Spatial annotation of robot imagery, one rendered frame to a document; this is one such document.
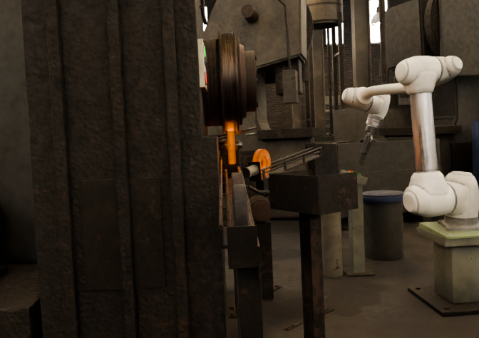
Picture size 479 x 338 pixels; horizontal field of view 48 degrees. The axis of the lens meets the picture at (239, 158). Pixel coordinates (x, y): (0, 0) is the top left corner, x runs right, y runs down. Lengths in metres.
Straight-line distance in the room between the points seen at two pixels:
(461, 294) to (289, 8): 3.27
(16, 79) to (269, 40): 2.85
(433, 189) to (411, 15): 3.60
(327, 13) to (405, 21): 5.34
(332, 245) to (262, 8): 2.76
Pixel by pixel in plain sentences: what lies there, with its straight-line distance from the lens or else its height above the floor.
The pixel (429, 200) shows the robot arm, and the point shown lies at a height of 0.53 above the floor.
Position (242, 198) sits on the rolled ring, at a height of 0.72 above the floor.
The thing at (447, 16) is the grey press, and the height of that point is 1.91.
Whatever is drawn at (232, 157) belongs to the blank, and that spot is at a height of 0.77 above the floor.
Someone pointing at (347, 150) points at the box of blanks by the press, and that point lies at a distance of 4.56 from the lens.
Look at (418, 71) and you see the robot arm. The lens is 2.63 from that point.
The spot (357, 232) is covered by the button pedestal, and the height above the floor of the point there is 0.25.
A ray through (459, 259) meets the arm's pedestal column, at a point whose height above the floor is 0.23.
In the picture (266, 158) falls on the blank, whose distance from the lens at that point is 2.96.
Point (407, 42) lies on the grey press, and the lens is 6.04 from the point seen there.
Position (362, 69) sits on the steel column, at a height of 2.03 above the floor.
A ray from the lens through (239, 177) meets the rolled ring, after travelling 1.55.
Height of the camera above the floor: 0.89
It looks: 3 degrees down
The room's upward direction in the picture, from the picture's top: 3 degrees counter-clockwise
